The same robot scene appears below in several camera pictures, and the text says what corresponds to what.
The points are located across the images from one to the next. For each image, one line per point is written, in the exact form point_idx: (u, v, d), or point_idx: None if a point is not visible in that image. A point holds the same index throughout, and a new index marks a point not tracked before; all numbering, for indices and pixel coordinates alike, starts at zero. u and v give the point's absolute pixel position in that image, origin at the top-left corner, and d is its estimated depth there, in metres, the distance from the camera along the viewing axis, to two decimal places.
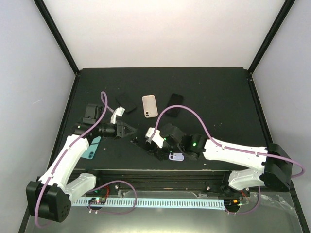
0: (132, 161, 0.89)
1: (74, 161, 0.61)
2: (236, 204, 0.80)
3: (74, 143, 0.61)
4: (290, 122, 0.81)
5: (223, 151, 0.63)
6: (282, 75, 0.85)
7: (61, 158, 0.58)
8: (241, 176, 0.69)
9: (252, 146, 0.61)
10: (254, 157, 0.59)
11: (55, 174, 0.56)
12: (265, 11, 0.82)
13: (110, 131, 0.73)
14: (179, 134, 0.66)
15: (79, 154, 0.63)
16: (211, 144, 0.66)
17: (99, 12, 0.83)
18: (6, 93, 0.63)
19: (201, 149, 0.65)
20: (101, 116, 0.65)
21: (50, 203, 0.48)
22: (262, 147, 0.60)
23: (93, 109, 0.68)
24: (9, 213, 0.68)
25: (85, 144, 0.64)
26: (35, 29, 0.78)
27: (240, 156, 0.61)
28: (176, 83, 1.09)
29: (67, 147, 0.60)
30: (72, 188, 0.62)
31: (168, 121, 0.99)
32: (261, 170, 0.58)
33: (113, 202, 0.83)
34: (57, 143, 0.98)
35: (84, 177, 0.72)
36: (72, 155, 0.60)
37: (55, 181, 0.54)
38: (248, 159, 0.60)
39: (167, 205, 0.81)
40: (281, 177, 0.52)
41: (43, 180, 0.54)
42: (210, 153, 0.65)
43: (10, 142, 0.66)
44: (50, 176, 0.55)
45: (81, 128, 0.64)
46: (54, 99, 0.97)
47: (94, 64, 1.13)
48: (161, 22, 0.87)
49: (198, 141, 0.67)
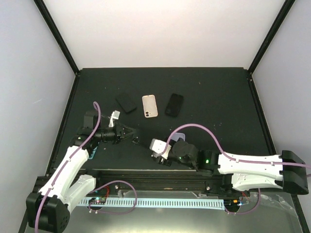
0: (132, 160, 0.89)
1: (75, 171, 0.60)
2: (236, 204, 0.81)
3: (74, 154, 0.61)
4: (291, 121, 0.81)
5: (238, 164, 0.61)
6: (282, 75, 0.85)
7: (60, 171, 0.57)
8: (248, 180, 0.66)
9: (266, 156, 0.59)
10: (270, 166, 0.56)
11: (56, 185, 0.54)
12: (265, 11, 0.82)
13: (111, 136, 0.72)
14: (196, 151, 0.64)
15: (79, 164, 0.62)
16: (224, 159, 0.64)
17: (99, 12, 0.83)
18: (6, 94, 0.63)
19: (215, 166, 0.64)
20: (98, 122, 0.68)
21: (50, 214, 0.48)
22: (275, 156, 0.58)
23: (90, 119, 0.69)
24: (10, 213, 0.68)
25: (85, 154, 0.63)
26: (35, 28, 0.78)
27: (256, 166, 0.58)
28: (176, 83, 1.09)
29: (67, 159, 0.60)
30: (71, 195, 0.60)
31: (167, 124, 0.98)
32: (280, 178, 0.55)
33: (113, 203, 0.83)
34: (57, 142, 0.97)
35: (83, 181, 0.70)
36: (72, 166, 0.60)
37: (55, 192, 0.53)
38: (265, 170, 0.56)
39: (167, 205, 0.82)
40: (300, 183, 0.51)
41: (43, 191, 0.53)
42: (225, 168, 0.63)
43: (10, 143, 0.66)
44: (50, 188, 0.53)
45: (81, 140, 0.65)
46: (54, 100, 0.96)
47: (93, 64, 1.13)
48: (161, 22, 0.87)
49: (210, 158, 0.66)
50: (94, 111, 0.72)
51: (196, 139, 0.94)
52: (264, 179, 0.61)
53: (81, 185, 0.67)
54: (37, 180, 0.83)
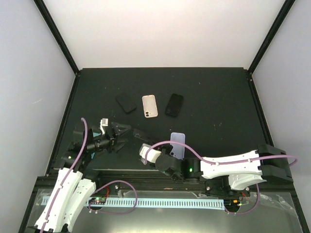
0: (132, 161, 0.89)
1: (69, 195, 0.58)
2: (236, 204, 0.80)
3: (65, 179, 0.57)
4: (291, 122, 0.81)
5: (220, 167, 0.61)
6: (283, 75, 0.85)
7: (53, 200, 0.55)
8: (241, 178, 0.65)
9: (243, 154, 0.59)
10: (249, 164, 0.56)
11: (50, 217, 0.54)
12: (265, 12, 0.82)
13: (106, 142, 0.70)
14: (177, 163, 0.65)
15: (74, 187, 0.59)
16: (206, 165, 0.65)
17: (99, 13, 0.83)
18: (6, 93, 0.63)
19: (199, 173, 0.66)
20: (84, 140, 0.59)
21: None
22: (251, 151, 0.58)
23: (77, 136, 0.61)
24: (10, 213, 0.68)
25: (77, 175, 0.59)
26: (35, 30, 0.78)
27: (236, 166, 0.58)
28: (176, 83, 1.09)
29: (58, 186, 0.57)
30: (70, 212, 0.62)
31: (167, 124, 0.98)
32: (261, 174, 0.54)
33: (113, 203, 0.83)
34: (57, 143, 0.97)
35: (81, 189, 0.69)
36: (65, 191, 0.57)
37: (51, 225, 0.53)
38: (244, 168, 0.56)
39: (167, 205, 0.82)
40: (279, 174, 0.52)
41: (39, 225, 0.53)
42: (207, 173, 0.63)
43: (10, 142, 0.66)
44: (45, 221, 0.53)
45: (72, 158, 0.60)
46: (54, 99, 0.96)
47: (94, 64, 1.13)
48: (161, 23, 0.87)
49: (193, 166, 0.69)
50: (80, 124, 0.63)
51: (196, 139, 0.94)
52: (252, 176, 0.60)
53: (80, 194, 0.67)
54: (37, 180, 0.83)
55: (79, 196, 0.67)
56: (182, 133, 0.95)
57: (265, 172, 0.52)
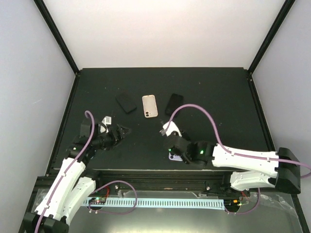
0: (132, 160, 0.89)
1: (71, 185, 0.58)
2: (236, 204, 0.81)
3: (69, 168, 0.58)
4: (291, 122, 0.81)
5: (233, 158, 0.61)
6: (283, 75, 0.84)
7: (56, 188, 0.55)
8: (245, 179, 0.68)
9: (262, 152, 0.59)
10: (266, 162, 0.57)
11: (51, 204, 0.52)
12: (265, 12, 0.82)
13: (108, 141, 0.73)
14: (184, 143, 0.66)
15: (76, 178, 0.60)
16: (219, 151, 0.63)
17: (99, 12, 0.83)
18: (6, 93, 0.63)
19: (209, 157, 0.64)
20: (92, 133, 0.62)
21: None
22: (272, 152, 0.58)
23: (85, 128, 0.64)
24: (10, 213, 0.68)
25: (81, 166, 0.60)
26: (35, 30, 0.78)
27: (252, 162, 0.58)
28: (175, 83, 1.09)
29: (61, 174, 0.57)
30: (69, 205, 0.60)
31: (167, 124, 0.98)
32: (274, 174, 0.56)
33: (113, 203, 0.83)
34: (57, 143, 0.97)
35: (81, 186, 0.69)
36: (68, 180, 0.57)
37: (51, 211, 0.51)
38: (260, 165, 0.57)
39: (167, 205, 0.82)
40: (294, 181, 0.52)
41: (39, 211, 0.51)
42: (220, 160, 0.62)
43: (10, 142, 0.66)
44: (46, 207, 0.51)
45: (76, 150, 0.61)
46: (54, 99, 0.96)
47: (94, 64, 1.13)
48: (162, 22, 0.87)
49: (204, 148, 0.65)
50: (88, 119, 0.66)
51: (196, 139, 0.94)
52: (258, 178, 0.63)
53: (79, 191, 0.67)
54: (37, 180, 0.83)
55: (79, 192, 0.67)
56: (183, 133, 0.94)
57: (278, 176, 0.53)
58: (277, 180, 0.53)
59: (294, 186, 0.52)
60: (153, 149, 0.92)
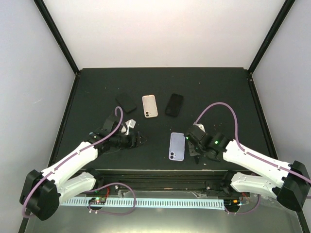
0: (131, 161, 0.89)
1: (78, 166, 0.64)
2: (236, 204, 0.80)
3: (84, 149, 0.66)
4: (291, 122, 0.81)
5: (245, 157, 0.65)
6: (282, 75, 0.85)
7: (67, 160, 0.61)
8: (249, 181, 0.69)
9: (275, 159, 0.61)
10: (276, 170, 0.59)
11: (57, 171, 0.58)
12: (265, 12, 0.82)
13: (124, 141, 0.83)
14: (198, 133, 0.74)
15: (84, 161, 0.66)
16: (233, 146, 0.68)
17: (99, 12, 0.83)
18: (5, 93, 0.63)
19: (221, 148, 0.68)
20: (115, 130, 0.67)
21: (40, 198, 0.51)
22: (285, 163, 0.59)
23: (110, 123, 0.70)
24: (10, 213, 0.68)
25: (94, 155, 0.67)
26: (35, 31, 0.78)
27: (262, 165, 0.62)
28: (175, 83, 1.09)
29: (77, 151, 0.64)
30: (66, 188, 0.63)
31: (167, 124, 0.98)
32: (280, 184, 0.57)
33: (113, 203, 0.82)
34: (57, 143, 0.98)
35: (82, 178, 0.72)
36: (79, 159, 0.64)
37: (54, 177, 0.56)
38: (268, 171, 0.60)
39: (167, 205, 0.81)
40: (298, 195, 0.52)
41: (45, 172, 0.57)
42: (231, 156, 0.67)
43: (10, 143, 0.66)
44: (52, 172, 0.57)
45: (95, 139, 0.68)
46: (54, 99, 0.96)
47: (93, 64, 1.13)
48: (161, 22, 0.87)
49: (219, 140, 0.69)
50: (117, 117, 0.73)
51: None
52: (262, 185, 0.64)
53: (79, 180, 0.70)
54: None
55: (78, 181, 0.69)
56: (182, 134, 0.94)
57: (283, 185, 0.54)
58: (282, 189, 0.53)
59: (297, 201, 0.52)
60: (153, 149, 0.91)
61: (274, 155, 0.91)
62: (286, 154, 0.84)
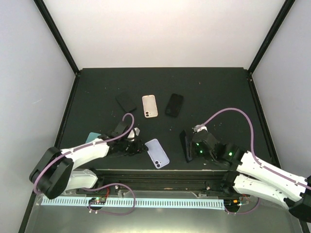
0: (131, 161, 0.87)
1: (91, 156, 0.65)
2: (236, 204, 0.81)
3: (100, 142, 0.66)
4: (291, 122, 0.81)
5: (261, 170, 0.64)
6: (283, 75, 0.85)
7: (84, 147, 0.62)
8: (254, 186, 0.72)
9: (291, 174, 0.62)
10: (293, 185, 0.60)
11: (76, 152, 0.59)
12: (265, 12, 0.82)
13: (131, 147, 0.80)
14: (213, 141, 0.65)
15: (95, 153, 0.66)
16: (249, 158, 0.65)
17: (98, 13, 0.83)
18: (5, 94, 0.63)
19: (237, 162, 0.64)
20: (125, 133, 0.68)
21: (56, 172, 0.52)
22: (302, 177, 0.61)
23: (122, 126, 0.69)
24: (9, 213, 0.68)
25: (105, 150, 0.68)
26: (35, 30, 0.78)
27: (279, 179, 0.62)
28: (175, 83, 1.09)
29: (92, 142, 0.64)
30: (73, 175, 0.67)
31: (167, 124, 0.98)
32: (296, 198, 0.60)
33: (113, 202, 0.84)
34: (57, 143, 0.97)
35: (87, 173, 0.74)
36: (94, 150, 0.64)
37: (73, 157, 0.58)
38: (285, 186, 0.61)
39: (166, 205, 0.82)
40: None
41: (64, 150, 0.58)
42: (246, 167, 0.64)
43: (10, 142, 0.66)
44: (71, 151, 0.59)
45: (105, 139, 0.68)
46: (54, 99, 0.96)
47: (93, 64, 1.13)
48: (161, 22, 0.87)
49: (233, 151, 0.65)
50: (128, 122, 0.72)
51: None
52: (271, 192, 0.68)
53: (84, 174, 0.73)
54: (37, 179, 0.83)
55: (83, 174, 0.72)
56: (153, 138, 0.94)
57: (302, 201, 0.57)
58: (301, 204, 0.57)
59: None
60: None
61: (273, 155, 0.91)
62: (286, 154, 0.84)
